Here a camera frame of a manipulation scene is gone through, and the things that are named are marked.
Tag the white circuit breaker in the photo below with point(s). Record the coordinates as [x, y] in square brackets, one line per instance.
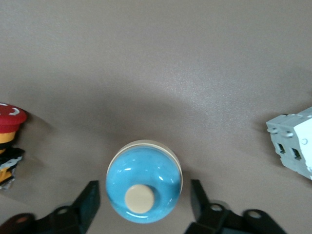
[299, 136]

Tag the red yellow emergency stop button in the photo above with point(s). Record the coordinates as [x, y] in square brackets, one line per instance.
[9, 117]

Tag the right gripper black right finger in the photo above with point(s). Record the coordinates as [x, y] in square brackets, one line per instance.
[204, 217]

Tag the blue dome call bell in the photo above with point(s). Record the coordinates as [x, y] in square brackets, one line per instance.
[143, 170]

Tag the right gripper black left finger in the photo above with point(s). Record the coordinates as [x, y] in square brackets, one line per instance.
[80, 209]

